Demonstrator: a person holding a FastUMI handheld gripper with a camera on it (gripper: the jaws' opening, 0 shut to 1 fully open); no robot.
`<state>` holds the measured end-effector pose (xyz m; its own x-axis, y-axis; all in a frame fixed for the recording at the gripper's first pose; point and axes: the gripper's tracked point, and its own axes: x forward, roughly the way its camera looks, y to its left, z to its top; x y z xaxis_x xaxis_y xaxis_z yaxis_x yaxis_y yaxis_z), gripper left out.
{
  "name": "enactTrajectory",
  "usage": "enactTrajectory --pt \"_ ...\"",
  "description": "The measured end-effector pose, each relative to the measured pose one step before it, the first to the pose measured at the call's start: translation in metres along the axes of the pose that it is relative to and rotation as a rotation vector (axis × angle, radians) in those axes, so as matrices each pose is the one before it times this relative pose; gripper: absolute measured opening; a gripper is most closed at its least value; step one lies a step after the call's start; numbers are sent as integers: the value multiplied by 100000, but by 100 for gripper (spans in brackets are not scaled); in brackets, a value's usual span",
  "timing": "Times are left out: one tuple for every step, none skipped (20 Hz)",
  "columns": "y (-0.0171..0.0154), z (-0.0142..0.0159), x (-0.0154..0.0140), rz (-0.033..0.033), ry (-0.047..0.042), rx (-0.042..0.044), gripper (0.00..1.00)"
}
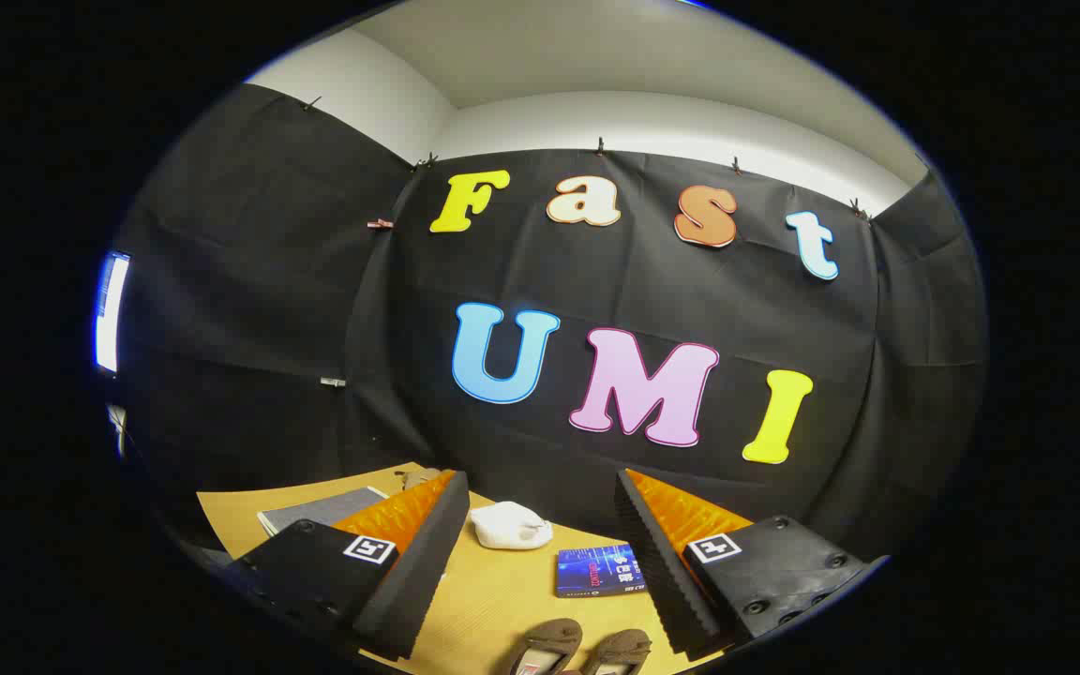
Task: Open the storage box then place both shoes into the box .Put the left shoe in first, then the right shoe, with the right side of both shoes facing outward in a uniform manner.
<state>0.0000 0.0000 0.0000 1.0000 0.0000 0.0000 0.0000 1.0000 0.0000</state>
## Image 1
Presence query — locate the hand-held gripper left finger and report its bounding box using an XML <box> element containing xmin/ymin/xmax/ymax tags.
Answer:
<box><xmin>217</xmin><ymin>469</ymin><xmax>472</xmax><ymax>662</ymax></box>

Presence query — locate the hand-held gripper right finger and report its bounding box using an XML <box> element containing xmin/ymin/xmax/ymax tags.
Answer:
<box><xmin>613</xmin><ymin>467</ymin><xmax>890</xmax><ymax>662</ymax></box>

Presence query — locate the brown fuzzy shoe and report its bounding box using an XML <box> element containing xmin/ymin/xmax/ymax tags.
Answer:
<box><xmin>582</xmin><ymin>629</ymin><xmax>653</xmax><ymax>675</ymax></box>
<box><xmin>510</xmin><ymin>618</ymin><xmax>584</xmax><ymax>675</ymax></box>

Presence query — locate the grey fabric storage box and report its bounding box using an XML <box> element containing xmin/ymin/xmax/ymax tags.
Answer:
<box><xmin>257</xmin><ymin>486</ymin><xmax>391</xmax><ymax>537</ymax></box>

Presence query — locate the blue book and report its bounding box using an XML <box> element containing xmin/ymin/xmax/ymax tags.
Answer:
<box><xmin>556</xmin><ymin>544</ymin><xmax>649</xmax><ymax>599</ymax></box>

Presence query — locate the white cloth cap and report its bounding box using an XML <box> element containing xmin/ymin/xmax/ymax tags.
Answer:
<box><xmin>470</xmin><ymin>501</ymin><xmax>555</xmax><ymax>550</ymax></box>

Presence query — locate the black backdrop cloth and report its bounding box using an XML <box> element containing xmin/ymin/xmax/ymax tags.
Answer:
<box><xmin>113</xmin><ymin>82</ymin><xmax>989</xmax><ymax>563</ymax></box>

